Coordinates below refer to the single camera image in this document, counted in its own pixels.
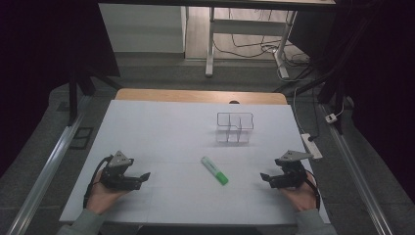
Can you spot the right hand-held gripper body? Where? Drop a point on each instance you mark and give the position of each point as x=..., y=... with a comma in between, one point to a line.
x=292, y=173

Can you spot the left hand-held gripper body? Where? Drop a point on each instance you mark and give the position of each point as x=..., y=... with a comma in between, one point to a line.
x=119, y=164

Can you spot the green highlighter pen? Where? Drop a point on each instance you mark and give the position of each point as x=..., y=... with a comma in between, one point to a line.
x=214, y=170

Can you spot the clear acrylic pen organizer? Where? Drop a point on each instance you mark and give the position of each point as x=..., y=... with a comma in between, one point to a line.
x=235, y=127

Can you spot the person's right hand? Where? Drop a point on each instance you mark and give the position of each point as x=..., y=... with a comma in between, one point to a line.
x=301, y=197

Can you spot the person's left hand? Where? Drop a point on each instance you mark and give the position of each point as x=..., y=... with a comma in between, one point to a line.
x=102, y=196

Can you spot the white power strip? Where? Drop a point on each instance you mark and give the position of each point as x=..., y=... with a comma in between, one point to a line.
x=311, y=146

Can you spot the black plug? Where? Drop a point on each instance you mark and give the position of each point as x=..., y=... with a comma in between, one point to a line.
x=312, y=138

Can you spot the white sheet table cover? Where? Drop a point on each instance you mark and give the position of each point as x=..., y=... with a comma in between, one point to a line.
x=169, y=137

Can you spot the small white adapter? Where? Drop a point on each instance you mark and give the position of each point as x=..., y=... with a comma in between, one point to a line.
x=331, y=118

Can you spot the wooden table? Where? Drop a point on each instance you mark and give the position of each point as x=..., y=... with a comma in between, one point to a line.
x=182, y=96

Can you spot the black metal stand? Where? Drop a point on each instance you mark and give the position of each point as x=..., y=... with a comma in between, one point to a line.
x=73, y=94
x=329, y=88

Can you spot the dark curtain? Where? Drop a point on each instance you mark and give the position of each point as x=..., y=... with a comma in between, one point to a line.
x=42, y=58
x=381, y=81

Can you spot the white cabinet panel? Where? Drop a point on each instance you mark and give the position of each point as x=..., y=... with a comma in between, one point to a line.
x=143, y=27

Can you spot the black rectangular floor frame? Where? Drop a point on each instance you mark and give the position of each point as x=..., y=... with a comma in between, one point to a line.
x=81, y=138

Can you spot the aluminium rail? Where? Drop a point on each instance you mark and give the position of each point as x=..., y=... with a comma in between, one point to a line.
x=355, y=173
x=49, y=163

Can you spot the white desk frame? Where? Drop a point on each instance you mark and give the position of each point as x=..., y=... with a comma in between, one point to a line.
x=244, y=26

